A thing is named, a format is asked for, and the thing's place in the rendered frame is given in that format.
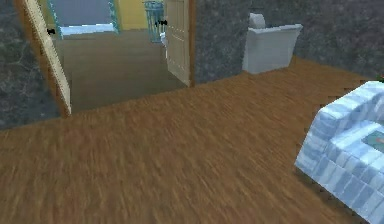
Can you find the pale blue checked sofa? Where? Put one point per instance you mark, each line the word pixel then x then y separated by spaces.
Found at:
pixel 346 153

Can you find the cream panelled room door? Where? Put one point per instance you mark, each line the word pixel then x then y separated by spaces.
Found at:
pixel 177 40

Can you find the teal cushion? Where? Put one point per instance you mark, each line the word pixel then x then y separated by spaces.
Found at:
pixel 375 138

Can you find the grey box bin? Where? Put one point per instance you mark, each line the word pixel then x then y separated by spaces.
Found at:
pixel 270 46

